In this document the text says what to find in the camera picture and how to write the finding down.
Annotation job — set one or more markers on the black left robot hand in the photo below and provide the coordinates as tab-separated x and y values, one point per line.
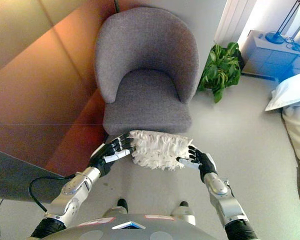
107	153

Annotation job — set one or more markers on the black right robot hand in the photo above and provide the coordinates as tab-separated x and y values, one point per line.
205	162

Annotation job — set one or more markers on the white fringed pillow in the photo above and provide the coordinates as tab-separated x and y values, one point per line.
157	150

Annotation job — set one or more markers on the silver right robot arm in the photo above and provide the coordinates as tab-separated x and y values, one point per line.
227	205

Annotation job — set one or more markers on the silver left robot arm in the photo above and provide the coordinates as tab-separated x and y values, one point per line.
70	195

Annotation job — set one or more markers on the white bed pillow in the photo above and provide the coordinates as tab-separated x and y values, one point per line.
292	90

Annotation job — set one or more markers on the silver left robot leg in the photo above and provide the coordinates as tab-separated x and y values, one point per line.
117	210

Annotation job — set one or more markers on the grey fabric armchair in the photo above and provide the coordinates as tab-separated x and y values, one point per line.
145	102

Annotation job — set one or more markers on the grey robot torso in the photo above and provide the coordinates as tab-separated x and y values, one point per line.
130	230

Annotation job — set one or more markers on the grey cabinet base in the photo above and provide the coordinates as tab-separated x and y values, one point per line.
17	175

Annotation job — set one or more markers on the green potted plant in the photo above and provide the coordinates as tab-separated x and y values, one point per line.
220	70

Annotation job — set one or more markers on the cream bed duvet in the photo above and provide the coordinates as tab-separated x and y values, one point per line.
298	130

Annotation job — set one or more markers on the brown wooden cabinet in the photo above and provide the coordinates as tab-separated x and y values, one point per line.
40	75

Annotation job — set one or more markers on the white nightstand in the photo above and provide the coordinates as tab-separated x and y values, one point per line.
267	57

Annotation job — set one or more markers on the white ribbed panel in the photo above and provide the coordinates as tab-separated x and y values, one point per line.
231	20

